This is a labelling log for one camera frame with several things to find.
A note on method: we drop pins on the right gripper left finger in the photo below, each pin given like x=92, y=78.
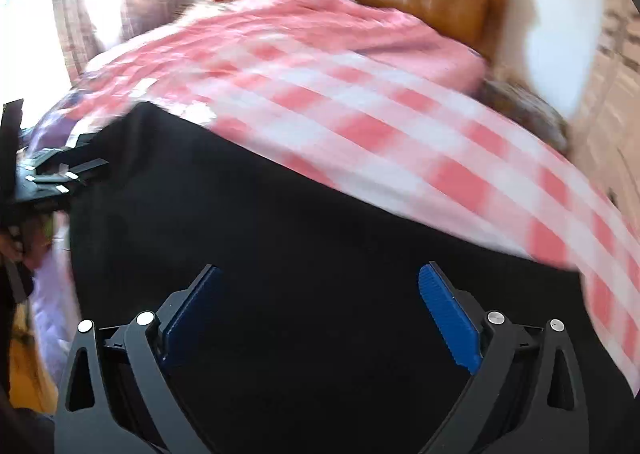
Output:
x=115, y=395

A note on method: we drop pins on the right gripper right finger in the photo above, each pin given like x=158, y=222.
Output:
x=525, y=393

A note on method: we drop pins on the black pants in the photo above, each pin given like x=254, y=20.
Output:
x=316, y=339

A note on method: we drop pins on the person's left hand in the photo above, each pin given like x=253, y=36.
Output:
x=31, y=245

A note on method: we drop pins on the purple floor mat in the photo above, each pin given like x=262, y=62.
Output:
x=54, y=304

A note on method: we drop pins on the light wooden wardrobe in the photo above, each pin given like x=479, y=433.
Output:
x=604, y=133

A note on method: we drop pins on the floral nightstand cover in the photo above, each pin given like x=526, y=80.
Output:
x=516, y=102

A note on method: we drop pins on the pink checkered bed sheet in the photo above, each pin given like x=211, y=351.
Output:
x=373, y=102

